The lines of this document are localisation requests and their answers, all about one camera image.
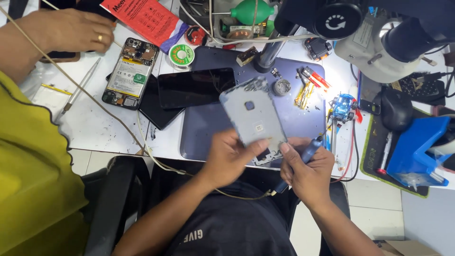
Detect person's right hand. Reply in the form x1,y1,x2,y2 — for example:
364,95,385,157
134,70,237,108
280,137,336,210

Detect person's left hand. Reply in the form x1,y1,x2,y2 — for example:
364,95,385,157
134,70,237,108
201,129,270,190

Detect blue electric screwdriver pen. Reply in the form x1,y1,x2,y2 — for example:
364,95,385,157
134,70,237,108
274,124,333,194

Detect grey phone back cover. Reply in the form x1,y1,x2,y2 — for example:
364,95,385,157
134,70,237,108
219,76,288,167

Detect blue-grey work mat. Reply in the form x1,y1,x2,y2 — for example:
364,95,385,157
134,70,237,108
179,46,327,168

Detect person's dark shirt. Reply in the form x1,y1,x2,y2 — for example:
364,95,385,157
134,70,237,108
162,181,298,256

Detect black mouse pad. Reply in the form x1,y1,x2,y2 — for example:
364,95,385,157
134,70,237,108
360,107,431,198

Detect small blue toy car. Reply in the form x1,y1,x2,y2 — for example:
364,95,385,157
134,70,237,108
329,93,359,123

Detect black phone screen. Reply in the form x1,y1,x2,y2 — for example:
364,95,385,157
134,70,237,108
157,68,237,110

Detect silver red pen tool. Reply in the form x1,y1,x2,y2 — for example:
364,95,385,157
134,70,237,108
377,132,393,175

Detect red orange flex strips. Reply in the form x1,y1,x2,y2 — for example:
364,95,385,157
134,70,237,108
294,66,332,110

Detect round grey flux tin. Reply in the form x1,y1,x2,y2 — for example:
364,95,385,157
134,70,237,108
273,78,291,97

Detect black phone face down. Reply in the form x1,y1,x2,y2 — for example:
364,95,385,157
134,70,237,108
105,72,185,131

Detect black computer mouse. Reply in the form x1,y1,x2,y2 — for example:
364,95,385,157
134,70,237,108
381,88,414,132

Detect blue tape dispenser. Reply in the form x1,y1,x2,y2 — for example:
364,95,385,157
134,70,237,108
386,116,451,187

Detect black chair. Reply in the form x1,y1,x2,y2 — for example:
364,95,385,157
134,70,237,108
81,155,350,256

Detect black toy car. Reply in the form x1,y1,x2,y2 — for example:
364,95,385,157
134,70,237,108
304,37,333,62

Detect cardboard box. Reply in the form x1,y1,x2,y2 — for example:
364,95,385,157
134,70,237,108
373,240,443,256

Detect red black tape roll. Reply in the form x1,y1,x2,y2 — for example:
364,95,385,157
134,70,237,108
184,25,208,46

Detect opened phone with battery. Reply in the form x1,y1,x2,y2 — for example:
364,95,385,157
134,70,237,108
102,37,160,111

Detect stereo microscope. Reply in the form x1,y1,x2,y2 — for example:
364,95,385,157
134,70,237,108
253,0,455,84

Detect green rubber air blower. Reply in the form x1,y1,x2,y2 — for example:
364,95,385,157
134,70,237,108
212,0,276,26

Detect red screen protector packet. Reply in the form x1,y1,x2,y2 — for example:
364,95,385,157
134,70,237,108
100,0,190,55

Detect silver metal pen tool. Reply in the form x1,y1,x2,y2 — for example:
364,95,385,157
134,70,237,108
60,57,102,115

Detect yellow tweezers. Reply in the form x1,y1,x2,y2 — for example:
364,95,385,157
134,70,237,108
41,83,73,96

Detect black phone under hand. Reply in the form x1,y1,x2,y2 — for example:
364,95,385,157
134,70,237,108
39,51,81,64

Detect red wire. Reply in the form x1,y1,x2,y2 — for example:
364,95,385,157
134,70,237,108
331,119,356,183

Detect solder wire spool green label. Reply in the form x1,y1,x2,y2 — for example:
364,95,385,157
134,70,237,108
168,44,195,71

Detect beige cable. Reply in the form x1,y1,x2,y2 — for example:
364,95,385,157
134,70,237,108
0,0,274,200

